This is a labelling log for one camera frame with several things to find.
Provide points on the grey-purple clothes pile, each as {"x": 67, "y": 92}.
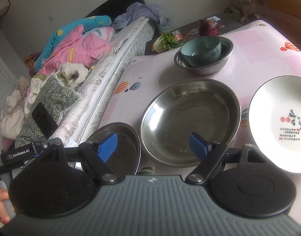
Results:
{"x": 138, "y": 10}

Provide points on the small steel plate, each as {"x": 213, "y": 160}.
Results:
{"x": 126, "y": 158}

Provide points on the white mattress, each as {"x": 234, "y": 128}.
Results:
{"x": 86, "y": 114}

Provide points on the pink and blue quilt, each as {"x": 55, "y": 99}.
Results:
{"x": 83, "y": 41}

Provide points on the person's left hand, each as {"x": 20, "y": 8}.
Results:
{"x": 4, "y": 217}

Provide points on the teal ceramic bowl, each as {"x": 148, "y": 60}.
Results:
{"x": 202, "y": 51}

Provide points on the white ceramic plate with calligraphy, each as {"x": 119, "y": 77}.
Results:
{"x": 275, "y": 121}

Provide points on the green leafy cabbage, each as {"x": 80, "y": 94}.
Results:
{"x": 166, "y": 42}

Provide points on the large shallow steel plate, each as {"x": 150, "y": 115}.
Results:
{"x": 204, "y": 106}

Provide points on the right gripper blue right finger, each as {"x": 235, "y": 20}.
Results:
{"x": 210, "y": 156}

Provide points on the green floral pillow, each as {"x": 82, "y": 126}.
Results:
{"x": 53, "y": 101}

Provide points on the purple red cabbage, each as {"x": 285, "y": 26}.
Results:
{"x": 209, "y": 28}

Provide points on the deep stainless steel bowl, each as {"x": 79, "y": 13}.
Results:
{"x": 226, "y": 51}

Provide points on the black smartphone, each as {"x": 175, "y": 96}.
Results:
{"x": 44, "y": 120}

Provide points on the black headboard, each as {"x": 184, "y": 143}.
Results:
{"x": 113, "y": 8}

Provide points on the pink balloon-print tablecloth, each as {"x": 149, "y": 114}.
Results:
{"x": 260, "y": 54}

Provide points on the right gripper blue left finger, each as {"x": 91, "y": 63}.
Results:
{"x": 95, "y": 156}

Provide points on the white fluffy blanket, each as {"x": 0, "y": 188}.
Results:
{"x": 72, "y": 74}

